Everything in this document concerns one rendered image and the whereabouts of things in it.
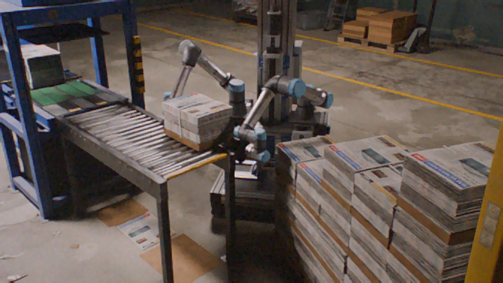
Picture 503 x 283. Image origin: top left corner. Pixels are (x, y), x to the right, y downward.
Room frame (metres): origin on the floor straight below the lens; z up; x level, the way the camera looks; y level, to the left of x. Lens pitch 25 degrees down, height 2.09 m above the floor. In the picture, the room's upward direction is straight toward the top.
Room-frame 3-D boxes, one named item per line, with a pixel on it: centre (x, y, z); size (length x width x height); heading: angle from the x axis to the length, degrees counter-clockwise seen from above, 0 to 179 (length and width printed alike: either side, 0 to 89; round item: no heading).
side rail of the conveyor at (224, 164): (3.12, 0.55, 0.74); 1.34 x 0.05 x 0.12; 43
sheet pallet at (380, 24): (8.94, -2.40, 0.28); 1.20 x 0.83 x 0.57; 43
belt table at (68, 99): (3.69, 1.43, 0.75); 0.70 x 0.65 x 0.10; 43
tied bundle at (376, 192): (1.85, -0.71, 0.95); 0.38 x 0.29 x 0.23; 110
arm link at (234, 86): (3.31, 0.08, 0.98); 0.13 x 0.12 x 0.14; 18
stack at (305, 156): (2.25, -0.55, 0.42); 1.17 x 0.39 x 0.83; 21
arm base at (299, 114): (3.21, -0.41, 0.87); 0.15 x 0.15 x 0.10
